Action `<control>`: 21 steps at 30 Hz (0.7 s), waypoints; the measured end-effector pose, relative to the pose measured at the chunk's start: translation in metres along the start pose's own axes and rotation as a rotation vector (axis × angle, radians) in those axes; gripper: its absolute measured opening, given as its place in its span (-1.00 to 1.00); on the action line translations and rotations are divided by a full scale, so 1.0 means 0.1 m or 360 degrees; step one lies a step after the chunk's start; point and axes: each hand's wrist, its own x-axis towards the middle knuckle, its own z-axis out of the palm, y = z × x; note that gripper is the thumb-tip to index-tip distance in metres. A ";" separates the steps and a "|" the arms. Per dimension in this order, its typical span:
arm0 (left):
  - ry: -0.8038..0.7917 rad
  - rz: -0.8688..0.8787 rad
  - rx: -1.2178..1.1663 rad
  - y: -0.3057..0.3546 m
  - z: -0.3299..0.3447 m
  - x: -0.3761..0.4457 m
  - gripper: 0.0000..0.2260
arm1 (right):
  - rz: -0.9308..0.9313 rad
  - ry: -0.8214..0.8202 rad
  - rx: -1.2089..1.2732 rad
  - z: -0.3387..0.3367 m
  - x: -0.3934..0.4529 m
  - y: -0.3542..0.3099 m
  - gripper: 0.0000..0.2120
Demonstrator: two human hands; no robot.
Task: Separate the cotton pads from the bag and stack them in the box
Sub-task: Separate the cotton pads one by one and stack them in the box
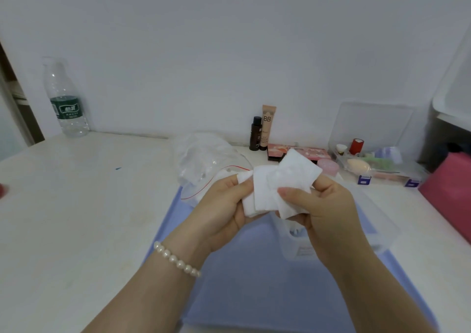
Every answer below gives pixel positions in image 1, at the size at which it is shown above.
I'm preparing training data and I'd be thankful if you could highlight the lavender packet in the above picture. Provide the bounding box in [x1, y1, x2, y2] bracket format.
[375, 146, 404, 164]

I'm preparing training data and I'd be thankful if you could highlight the clear bottle with green label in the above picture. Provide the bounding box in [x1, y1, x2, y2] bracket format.
[41, 56, 91, 139]

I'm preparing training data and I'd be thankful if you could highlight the pink makeup palette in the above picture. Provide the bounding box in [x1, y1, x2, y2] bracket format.
[267, 143, 332, 163]

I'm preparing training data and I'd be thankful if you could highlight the white square cotton pad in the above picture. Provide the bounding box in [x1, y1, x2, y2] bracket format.
[267, 148, 324, 220]
[253, 165, 282, 212]
[237, 170, 259, 218]

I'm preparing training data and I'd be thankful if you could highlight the person's left forearm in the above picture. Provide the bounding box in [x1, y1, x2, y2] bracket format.
[82, 231, 211, 333]

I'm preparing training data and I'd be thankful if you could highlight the beige makeup sponge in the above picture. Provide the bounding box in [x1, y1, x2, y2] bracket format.
[346, 158, 373, 174]

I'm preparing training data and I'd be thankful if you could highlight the wooden door frame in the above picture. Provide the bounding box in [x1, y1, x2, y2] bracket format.
[0, 41, 45, 161]

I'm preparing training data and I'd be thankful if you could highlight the pink bag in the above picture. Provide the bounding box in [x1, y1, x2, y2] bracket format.
[418, 151, 471, 244]

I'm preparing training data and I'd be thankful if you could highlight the clear zip bag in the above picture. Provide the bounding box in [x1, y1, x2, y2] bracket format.
[172, 132, 255, 209]

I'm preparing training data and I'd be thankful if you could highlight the pink round jar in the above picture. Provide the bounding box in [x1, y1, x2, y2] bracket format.
[317, 159, 340, 178]

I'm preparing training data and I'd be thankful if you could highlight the clear plastic storage box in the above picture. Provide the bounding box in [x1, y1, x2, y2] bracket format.
[270, 179, 402, 262]

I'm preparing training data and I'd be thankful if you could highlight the small dark brown bottle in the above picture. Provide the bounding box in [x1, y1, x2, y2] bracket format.
[249, 116, 263, 152]

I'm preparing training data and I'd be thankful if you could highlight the clear organizer box with lid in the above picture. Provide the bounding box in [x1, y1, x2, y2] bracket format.
[327, 101, 430, 189]

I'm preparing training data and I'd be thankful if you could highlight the person's right forearm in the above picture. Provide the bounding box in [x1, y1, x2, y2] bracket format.
[326, 246, 439, 333]

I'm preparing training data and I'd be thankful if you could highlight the person's left hand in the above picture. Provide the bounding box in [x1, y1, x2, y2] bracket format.
[177, 175, 272, 255]

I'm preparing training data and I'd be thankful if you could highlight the white pearl bracelet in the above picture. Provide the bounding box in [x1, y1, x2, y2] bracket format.
[153, 241, 202, 279]

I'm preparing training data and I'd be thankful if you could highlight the pale green packet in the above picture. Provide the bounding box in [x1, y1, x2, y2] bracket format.
[362, 153, 395, 172]

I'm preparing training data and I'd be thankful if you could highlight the person's right hand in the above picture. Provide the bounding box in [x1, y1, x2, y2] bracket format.
[277, 175, 369, 268]

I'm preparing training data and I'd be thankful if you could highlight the beige cream tube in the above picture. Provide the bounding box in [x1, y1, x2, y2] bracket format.
[259, 104, 277, 151]

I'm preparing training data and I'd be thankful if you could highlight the white storage container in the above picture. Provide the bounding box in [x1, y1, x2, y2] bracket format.
[419, 23, 471, 165]

